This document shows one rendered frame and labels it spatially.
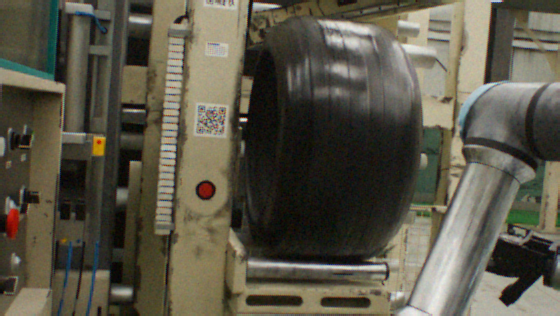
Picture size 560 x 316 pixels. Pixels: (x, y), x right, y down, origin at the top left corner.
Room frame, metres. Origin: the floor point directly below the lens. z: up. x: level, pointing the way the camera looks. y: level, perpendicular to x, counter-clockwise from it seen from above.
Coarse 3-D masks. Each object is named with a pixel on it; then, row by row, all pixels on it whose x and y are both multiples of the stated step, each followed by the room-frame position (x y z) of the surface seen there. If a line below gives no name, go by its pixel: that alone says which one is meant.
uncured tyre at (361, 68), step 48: (288, 48) 1.41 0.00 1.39; (336, 48) 1.38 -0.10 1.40; (384, 48) 1.42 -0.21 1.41; (288, 96) 1.34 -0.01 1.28; (336, 96) 1.32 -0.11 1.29; (384, 96) 1.34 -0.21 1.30; (288, 144) 1.32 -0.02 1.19; (336, 144) 1.30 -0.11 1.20; (384, 144) 1.32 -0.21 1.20; (288, 192) 1.33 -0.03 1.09; (336, 192) 1.32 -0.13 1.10; (384, 192) 1.34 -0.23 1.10; (288, 240) 1.39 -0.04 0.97; (336, 240) 1.39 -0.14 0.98; (384, 240) 1.42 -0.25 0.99
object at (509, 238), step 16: (512, 224) 1.28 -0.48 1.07; (512, 240) 1.23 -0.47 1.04; (528, 240) 1.23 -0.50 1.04; (544, 240) 1.23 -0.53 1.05; (496, 256) 1.26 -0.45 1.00; (512, 256) 1.23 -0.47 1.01; (528, 256) 1.23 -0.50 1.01; (544, 256) 1.20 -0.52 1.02; (512, 272) 1.24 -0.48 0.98; (544, 272) 1.20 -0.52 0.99
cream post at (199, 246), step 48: (192, 0) 1.45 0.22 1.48; (240, 0) 1.47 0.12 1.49; (192, 48) 1.45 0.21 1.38; (240, 48) 1.47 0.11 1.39; (192, 96) 1.45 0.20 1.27; (240, 96) 1.48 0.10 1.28; (192, 144) 1.45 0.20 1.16; (192, 192) 1.46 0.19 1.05; (192, 240) 1.46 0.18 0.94; (192, 288) 1.46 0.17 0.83
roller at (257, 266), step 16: (256, 256) 1.44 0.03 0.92; (256, 272) 1.41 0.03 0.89; (272, 272) 1.42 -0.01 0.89; (288, 272) 1.43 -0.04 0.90; (304, 272) 1.44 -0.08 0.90; (320, 272) 1.44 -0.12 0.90; (336, 272) 1.45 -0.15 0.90; (352, 272) 1.46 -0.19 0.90; (368, 272) 1.47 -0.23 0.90; (384, 272) 1.48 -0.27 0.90
